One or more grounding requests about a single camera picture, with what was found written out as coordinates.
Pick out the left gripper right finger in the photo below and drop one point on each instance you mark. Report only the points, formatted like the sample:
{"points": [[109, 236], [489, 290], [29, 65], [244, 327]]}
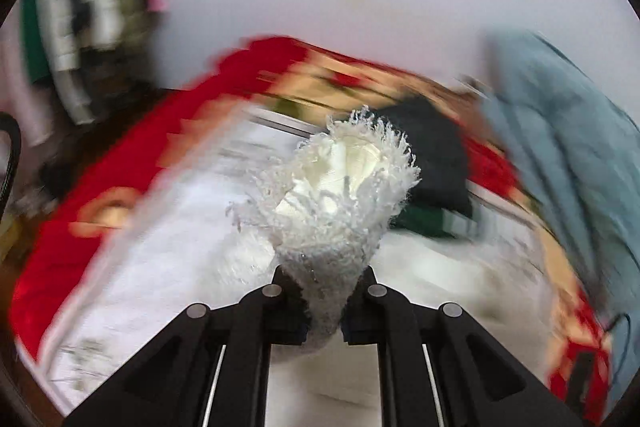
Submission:
{"points": [[440, 367]]}

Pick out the black leather jacket folded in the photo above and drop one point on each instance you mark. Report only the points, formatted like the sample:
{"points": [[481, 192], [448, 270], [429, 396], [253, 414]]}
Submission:
{"points": [[436, 143]]}

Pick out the red floral bed blanket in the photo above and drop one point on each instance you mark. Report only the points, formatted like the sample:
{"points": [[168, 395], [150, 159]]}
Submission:
{"points": [[290, 78]]}

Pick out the white puffer jacket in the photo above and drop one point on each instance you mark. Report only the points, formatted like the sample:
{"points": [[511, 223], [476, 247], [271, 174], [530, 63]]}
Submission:
{"points": [[67, 27]]}

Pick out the green hanging garment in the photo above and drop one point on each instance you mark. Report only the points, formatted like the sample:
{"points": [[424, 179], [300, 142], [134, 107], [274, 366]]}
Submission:
{"points": [[35, 57]]}

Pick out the black curved tube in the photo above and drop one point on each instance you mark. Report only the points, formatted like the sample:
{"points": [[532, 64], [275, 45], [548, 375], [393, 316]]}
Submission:
{"points": [[11, 128]]}

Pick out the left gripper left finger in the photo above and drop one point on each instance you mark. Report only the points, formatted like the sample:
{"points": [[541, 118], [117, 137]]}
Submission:
{"points": [[207, 367]]}

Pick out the dark green striped garment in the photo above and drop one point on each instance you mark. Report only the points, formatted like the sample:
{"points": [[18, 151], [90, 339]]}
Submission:
{"points": [[436, 223]]}

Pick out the blue quilted duvet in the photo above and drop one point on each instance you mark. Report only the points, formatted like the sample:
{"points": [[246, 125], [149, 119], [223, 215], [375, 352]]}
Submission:
{"points": [[577, 155]]}

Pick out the white knit cardigan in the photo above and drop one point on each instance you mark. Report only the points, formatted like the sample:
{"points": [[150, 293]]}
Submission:
{"points": [[325, 209]]}

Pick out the white patterned mat cloth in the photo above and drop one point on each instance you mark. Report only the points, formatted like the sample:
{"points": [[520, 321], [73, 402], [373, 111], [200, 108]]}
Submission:
{"points": [[180, 246]]}

